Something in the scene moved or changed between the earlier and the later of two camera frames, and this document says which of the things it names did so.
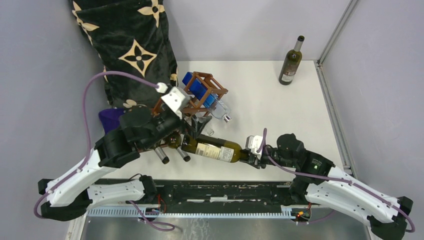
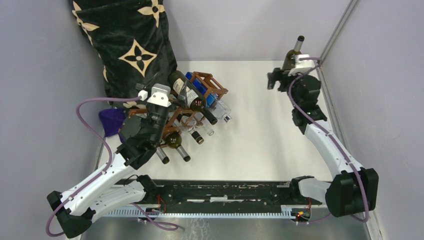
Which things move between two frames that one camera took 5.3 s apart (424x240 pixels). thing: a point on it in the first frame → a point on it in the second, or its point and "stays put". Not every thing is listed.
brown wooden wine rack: x=202 y=92 stays put
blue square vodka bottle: x=202 y=91 stays put
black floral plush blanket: x=133 y=37 stays put
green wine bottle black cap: x=212 y=148 → x=186 y=92
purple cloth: x=110 y=118 stays put
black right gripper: x=255 y=162 → x=279 y=74
